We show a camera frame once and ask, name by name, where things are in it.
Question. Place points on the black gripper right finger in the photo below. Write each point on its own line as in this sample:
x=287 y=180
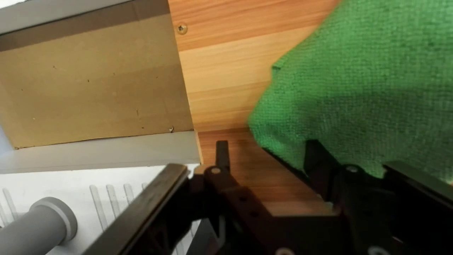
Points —
x=420 y=181

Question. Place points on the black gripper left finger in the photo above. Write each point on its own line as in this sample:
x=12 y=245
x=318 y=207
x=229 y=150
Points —
x=131 y=232

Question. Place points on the green towel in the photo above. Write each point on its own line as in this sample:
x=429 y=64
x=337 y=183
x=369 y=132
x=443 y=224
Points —
x=373 y=84

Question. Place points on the grey faucet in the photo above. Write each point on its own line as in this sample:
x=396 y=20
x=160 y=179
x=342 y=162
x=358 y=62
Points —
x=48 y=222

